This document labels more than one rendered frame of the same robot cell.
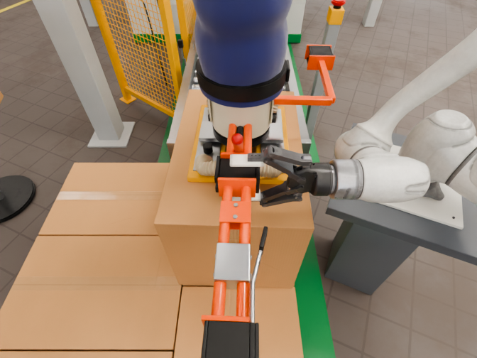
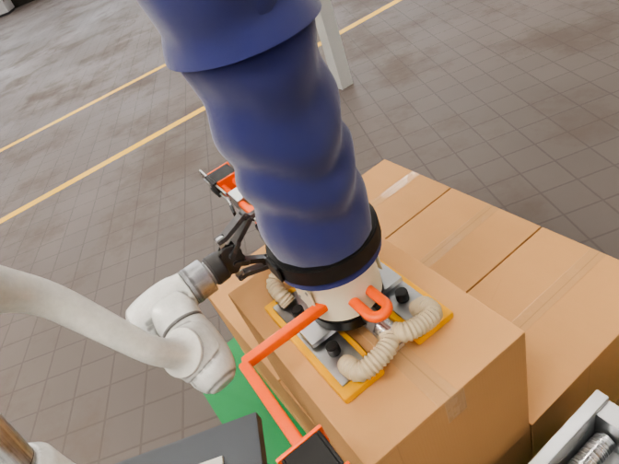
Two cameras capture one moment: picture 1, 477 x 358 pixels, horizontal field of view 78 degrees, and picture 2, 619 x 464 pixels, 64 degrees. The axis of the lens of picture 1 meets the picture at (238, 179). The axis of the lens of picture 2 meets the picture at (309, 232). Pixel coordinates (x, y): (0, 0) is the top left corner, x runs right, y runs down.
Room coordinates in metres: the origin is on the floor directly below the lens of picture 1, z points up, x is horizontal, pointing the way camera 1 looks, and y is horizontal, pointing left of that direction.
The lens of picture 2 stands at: (1.38, -0.30, 1.80)
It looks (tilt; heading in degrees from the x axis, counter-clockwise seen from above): 38 degrees down; 159
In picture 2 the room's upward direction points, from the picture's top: 23 degrees counter-clockwise
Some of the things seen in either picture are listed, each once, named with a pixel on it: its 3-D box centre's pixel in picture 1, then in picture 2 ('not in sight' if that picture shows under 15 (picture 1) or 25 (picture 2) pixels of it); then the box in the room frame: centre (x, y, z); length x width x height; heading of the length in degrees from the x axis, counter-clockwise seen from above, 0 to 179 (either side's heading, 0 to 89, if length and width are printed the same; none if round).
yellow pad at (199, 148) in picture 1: (210, 136); (382, 283); (0.69, 0.09, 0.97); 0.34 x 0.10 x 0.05; 178
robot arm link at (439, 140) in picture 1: (436, 145); not in sight; (0.70, -0.64, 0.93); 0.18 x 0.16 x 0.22; 37
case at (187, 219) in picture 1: (238, 184); (373, 359); (0.68, 0.00, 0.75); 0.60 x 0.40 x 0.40; 178
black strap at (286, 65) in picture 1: (242, 69); (321, 237); (0.69, -0.01, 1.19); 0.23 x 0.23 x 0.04
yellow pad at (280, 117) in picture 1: (272, 137); (316, 332); (0.69, -0.10, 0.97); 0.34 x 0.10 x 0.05; 178
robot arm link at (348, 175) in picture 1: (341, 179); (199, 280); (0.43, -0.23, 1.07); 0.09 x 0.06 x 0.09; 0
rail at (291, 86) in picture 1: (281, 49); not in sight; (2.24, -0.33, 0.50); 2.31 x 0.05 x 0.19; 0
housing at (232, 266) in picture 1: (233, 266); (244, 197); (0.23, 0.01, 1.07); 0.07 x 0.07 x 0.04; 88
